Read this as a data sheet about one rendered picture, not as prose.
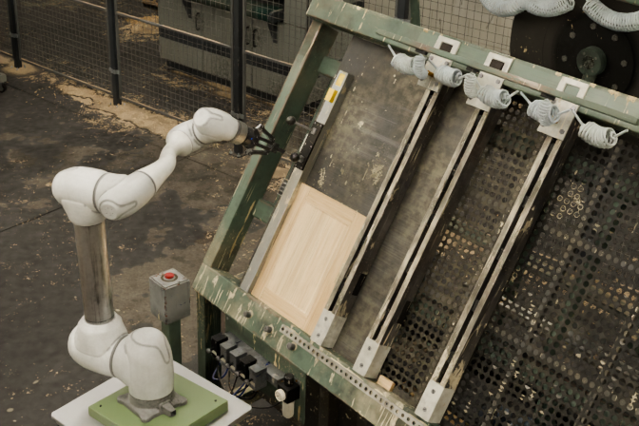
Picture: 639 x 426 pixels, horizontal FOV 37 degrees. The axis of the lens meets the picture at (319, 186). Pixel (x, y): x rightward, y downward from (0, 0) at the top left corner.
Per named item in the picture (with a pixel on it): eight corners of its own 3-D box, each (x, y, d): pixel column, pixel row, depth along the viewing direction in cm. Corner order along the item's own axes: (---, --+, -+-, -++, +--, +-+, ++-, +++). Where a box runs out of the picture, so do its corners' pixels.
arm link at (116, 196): (153, 170, 305) (118, 163, 310) (119, 197, 291) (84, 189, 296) (158, 205, 311) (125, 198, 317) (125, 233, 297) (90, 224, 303)
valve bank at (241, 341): (197, 375, 383) (196, 324, 373) (226, 361, 392) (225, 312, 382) (274, 440, 350) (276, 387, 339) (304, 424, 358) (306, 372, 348)
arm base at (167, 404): (150, 429, 319) (149, 415, 317) (115, 400, 334) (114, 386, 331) (195, 408, 330) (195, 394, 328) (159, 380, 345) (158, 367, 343)
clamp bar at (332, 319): (318, 338, 355) (275, 330, 337) (455, 45, 347) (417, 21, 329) (336, 351, 348) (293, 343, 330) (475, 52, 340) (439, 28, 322)
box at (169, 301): (149, 314, 389) (148, 276, 381) (175, 304, 396) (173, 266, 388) (165, 327, 381) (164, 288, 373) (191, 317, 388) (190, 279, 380)
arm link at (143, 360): (157, 406, 321) (153, 350, 313) (112, 392, 328) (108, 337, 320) (183, 381, 335) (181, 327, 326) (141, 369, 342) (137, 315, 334)
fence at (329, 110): (246, 289, 385) (239, 287, 382) (345, 72, 378) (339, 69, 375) (254, 294, 381) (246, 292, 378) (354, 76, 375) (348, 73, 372)
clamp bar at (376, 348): (360, 368, 339) (317, 360, 321) (504, 62, 331) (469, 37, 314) (379, 381, 332) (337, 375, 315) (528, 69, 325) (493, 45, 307)
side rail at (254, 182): (221, 266, 406) (202, 261, 398) (329, 29, 399) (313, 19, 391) (228, 272, 402) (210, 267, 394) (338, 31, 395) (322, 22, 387)
